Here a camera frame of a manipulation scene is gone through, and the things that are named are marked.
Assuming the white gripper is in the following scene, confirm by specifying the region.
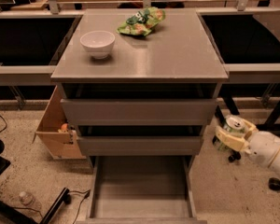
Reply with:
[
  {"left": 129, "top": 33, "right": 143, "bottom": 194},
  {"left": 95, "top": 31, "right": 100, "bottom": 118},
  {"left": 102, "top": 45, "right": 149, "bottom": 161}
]
[{"left": 215, "top": 119, "right": 280, "bottom": 168}]

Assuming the green soda can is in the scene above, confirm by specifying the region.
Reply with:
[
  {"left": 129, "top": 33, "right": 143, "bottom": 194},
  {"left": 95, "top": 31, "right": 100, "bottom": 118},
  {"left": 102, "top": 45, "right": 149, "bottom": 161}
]
[{"left": 213, "top": 115, "right": 245, "bottom": 151}]

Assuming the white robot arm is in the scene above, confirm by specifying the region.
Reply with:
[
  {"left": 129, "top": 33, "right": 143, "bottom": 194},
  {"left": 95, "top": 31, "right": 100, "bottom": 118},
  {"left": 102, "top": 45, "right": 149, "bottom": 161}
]
[{"left": 215, "top": 116, "right": 280, "bottom": 190}]

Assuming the grey drawer cabinet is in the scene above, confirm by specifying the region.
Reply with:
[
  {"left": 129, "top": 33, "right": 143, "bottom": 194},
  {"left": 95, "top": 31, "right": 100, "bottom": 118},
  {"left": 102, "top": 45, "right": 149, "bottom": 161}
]
[{"left": 50, "top": 7, "right": 230, "bottom": 170}]

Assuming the grey bottom drawer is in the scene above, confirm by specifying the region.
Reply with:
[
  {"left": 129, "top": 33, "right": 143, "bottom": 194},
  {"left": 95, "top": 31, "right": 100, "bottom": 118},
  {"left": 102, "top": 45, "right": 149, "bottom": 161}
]
[{"left": 77, "top": 156, "right": 207, "bottom": 224}]

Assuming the grey drawer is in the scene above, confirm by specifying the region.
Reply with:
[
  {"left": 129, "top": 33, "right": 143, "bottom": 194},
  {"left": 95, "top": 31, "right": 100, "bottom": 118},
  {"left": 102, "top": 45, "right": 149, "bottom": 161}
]
[
  {"left": 61, "top": 99, "right": 217, "bottom": 126},
  {"left": 77, "top": 136, "right": 203, "bottom": 156},
  {"left": 77, "top": 156, "right": 207, "bottom": 224}
]

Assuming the grey top drawer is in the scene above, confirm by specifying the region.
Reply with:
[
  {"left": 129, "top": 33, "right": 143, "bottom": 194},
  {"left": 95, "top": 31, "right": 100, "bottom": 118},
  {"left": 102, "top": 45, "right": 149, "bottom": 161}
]
[{"left": 61, "top": 99, "right": 217, "bottom": 126}]

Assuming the grey middle drawer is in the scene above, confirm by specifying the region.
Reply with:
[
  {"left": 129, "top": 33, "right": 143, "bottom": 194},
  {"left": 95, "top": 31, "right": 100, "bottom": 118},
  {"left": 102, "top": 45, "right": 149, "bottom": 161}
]
[{"left": 77, "top": 136, "right": 203, "bottom": 156}]

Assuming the black caster wheel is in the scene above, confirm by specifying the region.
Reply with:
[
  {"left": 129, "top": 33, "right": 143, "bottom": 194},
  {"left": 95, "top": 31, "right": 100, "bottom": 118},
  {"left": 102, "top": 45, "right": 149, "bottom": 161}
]
[{"left": 268, "top": 177, "right": 280, "bottom": 191}]

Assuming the green chip bag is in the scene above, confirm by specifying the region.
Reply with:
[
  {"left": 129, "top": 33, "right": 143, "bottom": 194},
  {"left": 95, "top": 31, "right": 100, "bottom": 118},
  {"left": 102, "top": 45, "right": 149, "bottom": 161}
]
[{"left": 117, "top": 7, "right": 165, "bottom": 36}]

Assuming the white ceramic bowl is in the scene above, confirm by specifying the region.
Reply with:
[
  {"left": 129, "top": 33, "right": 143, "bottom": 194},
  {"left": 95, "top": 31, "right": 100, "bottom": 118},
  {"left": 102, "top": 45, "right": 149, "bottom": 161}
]
[{"left": 80, "top": 31, "right": 115, "bottom": 59}]

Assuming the cardboard box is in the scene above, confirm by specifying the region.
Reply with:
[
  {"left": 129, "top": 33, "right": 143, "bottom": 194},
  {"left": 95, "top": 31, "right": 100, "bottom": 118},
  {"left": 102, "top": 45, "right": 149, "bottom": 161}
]
[{"left": 35, "top": 88, "right": 84, "bottom": 159}]

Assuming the clear plastic bottle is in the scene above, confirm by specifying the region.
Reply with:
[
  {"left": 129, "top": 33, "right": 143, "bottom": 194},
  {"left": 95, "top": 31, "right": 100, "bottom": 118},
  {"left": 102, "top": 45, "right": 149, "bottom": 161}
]
[{"left": 19, "top": 191, "right": 41, "bottom": 211}]

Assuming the black chair base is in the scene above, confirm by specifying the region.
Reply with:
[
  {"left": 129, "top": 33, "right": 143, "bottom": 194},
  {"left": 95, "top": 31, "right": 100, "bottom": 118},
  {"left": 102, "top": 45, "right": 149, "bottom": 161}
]
[{"left": 0, "top": 137, "right": 72, "bottom": 224}]

